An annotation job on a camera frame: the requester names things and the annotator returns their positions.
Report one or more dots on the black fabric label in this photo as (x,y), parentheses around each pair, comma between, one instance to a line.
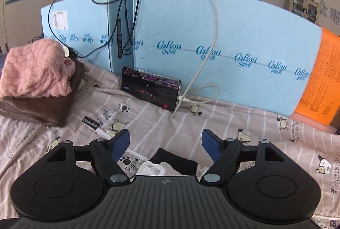
(90,122)

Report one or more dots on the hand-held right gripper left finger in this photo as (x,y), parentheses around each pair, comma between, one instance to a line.
(120,145)

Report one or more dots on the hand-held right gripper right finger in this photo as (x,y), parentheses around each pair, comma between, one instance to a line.
(211,144)

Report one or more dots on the grey glass door cabinet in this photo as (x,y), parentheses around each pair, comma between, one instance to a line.
(297,5)

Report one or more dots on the black cloth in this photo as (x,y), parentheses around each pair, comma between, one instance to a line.
(175,161)

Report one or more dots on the orange box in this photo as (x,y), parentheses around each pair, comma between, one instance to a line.
(324,80)

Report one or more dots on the large light blue box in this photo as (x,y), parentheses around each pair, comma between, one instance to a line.
(252,32)

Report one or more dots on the smartphone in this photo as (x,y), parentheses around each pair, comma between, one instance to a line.
(151,86)

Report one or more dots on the pink knitted sweater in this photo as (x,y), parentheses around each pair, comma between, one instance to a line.
(34,69)

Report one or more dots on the printed striped bed sheet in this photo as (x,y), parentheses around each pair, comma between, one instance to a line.
(239,122)

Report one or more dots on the brown leather garment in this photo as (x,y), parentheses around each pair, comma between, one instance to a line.
(45,109)

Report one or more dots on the light blue box with label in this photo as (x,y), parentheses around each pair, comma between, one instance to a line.
(79,24)

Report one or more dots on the white T-shirt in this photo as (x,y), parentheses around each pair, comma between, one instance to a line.
(154,169)

